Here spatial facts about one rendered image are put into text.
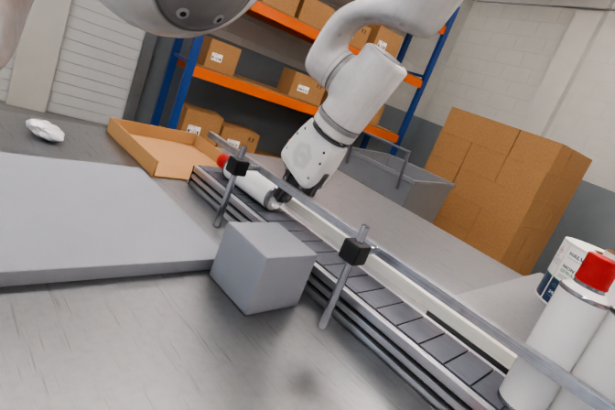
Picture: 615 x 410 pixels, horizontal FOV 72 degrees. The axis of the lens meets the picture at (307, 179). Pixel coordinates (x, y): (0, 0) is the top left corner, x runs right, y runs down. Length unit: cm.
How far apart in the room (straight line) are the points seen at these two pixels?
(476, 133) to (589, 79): 182
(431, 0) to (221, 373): 54
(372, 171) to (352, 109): 218
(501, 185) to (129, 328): 374
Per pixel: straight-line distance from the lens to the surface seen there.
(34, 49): 444
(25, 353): 48
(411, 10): 65
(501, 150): 410
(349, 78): 70
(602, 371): 57
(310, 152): 74
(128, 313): 54
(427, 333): 65
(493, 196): 406
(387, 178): 281
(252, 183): 85
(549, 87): 571
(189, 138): 133
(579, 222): 534
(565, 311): 56
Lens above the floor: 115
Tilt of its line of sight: 13 degrees down
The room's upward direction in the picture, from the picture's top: 21 degrees clockwise
